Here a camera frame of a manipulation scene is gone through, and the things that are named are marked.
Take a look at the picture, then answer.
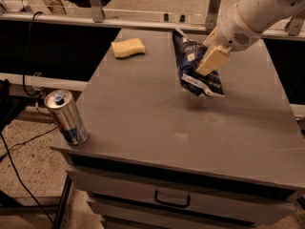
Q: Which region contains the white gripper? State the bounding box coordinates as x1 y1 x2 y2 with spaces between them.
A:
195 5 260 75

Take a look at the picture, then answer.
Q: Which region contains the blue potato chip bag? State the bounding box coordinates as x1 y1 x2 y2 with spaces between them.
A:
172 29 224 97

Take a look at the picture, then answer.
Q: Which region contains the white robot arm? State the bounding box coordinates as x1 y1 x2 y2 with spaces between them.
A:
195 0 305 75

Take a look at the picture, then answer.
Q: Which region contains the silver redbull can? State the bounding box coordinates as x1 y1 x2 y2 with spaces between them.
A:
44 90 88 146

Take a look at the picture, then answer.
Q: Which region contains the yellow sponge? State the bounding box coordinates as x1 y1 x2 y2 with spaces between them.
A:
112 38 145 58

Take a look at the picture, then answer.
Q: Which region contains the grey drawer cabinet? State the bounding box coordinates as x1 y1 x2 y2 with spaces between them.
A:
52 30 305 229

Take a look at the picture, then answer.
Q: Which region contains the metal rail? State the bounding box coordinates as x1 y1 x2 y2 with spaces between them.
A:
0 12 305 41

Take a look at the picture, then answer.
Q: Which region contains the right metal bracket post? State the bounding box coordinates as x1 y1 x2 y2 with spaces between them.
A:
205 0 221 31

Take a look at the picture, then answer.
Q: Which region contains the metal bracket post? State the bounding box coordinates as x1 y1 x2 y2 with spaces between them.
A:
90 0 105 23
205 0 221 31

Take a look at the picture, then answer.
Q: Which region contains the left metal bracket post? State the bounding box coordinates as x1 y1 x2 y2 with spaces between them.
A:
90 0 105 23

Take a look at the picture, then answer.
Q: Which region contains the black drawer handle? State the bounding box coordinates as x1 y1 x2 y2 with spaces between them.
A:
153 190 191 209

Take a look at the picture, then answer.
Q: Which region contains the black hanging cable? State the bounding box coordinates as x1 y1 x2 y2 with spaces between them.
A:
21 10 44 98

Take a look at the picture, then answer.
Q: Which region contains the black cable on floor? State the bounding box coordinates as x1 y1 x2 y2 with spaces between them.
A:
0 126 58 226

